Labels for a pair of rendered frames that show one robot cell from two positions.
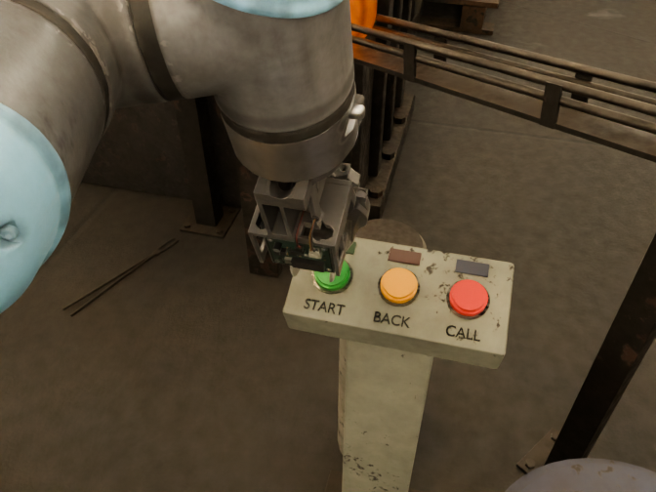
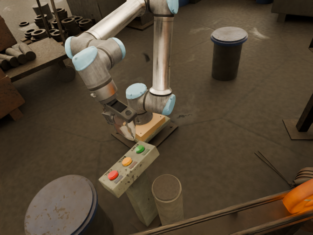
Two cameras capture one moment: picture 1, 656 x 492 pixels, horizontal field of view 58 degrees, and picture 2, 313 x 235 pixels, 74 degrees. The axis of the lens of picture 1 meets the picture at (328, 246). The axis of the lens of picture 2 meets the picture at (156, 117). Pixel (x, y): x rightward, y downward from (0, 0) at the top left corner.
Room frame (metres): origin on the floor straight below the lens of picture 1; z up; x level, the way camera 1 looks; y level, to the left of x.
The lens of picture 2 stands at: (0.85, -0.41, 1.31)
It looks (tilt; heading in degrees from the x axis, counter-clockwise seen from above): 45 degrees down; 123
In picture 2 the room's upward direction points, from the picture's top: 10 degrees counter-clockwise
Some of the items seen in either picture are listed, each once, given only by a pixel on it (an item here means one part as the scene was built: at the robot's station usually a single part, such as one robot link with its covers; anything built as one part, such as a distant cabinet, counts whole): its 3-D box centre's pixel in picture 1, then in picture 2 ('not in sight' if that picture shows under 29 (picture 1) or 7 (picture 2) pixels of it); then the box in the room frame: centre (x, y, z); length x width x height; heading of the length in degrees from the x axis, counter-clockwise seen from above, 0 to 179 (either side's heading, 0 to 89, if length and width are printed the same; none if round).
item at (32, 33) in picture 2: not in sight; (64, 24); (-1.95, 1.81, 0.22); 1.20 x 0.81 x 0.44; 71
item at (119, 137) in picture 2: not in sight; (143, 127); (0.10, 0.52, 0.04); 0.40 x 0.40 x 0.08; 74
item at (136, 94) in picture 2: not in sight; (138, 98); (0.12, 0.52, 0.37); 0.17 x 0.15 x 0.18; 4
